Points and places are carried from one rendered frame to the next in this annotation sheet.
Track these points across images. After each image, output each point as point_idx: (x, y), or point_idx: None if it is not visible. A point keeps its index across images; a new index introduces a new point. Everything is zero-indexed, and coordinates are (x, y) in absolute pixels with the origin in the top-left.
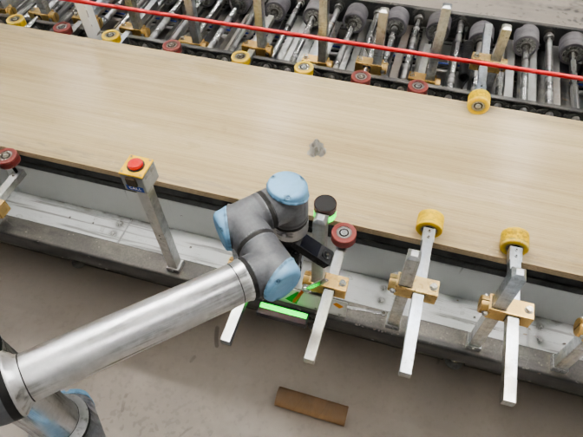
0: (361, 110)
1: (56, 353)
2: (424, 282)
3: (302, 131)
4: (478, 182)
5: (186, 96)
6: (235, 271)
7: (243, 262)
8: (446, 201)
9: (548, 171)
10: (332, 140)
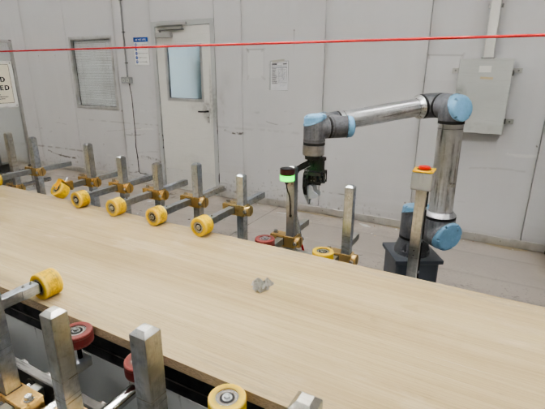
0: (182, 314)
1: (404, 100)
2: (231, 203)
3: (271, 303)
4: (133, 249)
5: (451, 376)
6: (342, 110)
7: (339, 111)
8: (172, 243)
9: (66, 247)
10: (239, 290)
